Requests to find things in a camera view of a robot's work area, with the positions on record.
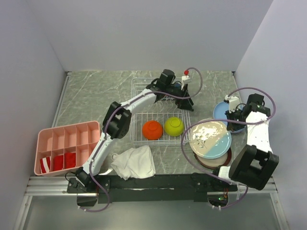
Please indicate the white wire dish rack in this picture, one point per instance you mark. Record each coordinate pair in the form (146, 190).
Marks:
(160, 112)

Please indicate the white cloth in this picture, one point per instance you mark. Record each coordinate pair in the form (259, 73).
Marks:
(134, 163)

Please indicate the beige blue leaf plate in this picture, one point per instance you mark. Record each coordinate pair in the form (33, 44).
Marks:
(210, 139)

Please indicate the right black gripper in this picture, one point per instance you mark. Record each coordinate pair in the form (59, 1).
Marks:
(232, 127)

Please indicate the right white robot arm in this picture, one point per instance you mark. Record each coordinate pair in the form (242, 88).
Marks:
(256, 162)

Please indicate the dark red plate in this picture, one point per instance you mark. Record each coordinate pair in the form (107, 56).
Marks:
(214, 163)

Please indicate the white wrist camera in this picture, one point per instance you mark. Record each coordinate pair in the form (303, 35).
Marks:
(185, 79)
(233, 102)

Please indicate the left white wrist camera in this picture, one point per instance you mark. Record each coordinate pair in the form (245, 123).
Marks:
(185, 79)

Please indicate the black base beam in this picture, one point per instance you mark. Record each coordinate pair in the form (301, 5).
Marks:
(161, 187)

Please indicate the pink compartment tray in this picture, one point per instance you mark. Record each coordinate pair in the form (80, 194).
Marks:
(80, 138)

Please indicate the red item in tray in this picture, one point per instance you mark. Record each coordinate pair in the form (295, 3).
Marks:
(70, 160)
(58, 162)

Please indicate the aluminium rail frame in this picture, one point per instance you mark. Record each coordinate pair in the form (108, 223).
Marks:
(57, 186)

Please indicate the light blue plate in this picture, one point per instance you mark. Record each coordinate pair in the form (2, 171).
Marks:
(219, 113)

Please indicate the yellow-green bowl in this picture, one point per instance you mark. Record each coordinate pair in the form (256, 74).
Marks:
(174, 126)

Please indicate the red white striped item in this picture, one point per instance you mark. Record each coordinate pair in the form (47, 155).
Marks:
(45, 165)

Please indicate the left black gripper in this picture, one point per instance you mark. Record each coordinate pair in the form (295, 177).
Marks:
(184, 103)

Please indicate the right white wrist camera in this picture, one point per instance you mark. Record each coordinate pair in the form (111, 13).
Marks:
(233, 102)

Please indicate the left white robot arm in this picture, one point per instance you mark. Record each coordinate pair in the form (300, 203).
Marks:
(117, 120)

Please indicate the orange bowl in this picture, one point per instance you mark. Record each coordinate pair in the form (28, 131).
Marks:
(152, 130)

